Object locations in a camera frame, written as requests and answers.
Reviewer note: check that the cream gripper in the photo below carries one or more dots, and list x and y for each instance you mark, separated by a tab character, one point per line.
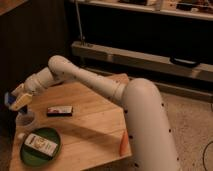
19	99

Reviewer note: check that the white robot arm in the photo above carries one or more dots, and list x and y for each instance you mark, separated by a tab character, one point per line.
150	134

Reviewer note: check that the grey ceramic cup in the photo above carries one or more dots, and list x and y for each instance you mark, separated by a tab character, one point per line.
25	122

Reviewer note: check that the white sponge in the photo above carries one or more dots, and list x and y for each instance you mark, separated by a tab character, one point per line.
41	144

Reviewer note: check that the dark rectangular box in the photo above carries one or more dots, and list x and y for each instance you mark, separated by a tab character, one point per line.
59	111

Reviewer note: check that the green round plate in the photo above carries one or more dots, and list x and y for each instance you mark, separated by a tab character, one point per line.
34	158

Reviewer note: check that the metal pole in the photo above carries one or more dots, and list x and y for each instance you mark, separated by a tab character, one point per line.
82	39

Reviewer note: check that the cluttered top shelf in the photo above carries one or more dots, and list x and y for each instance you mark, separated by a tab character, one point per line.
195	9

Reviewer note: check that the black handle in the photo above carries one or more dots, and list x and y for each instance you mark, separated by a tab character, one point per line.
189	64

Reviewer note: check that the wooden bench rail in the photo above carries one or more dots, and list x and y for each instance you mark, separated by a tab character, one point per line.
141	60

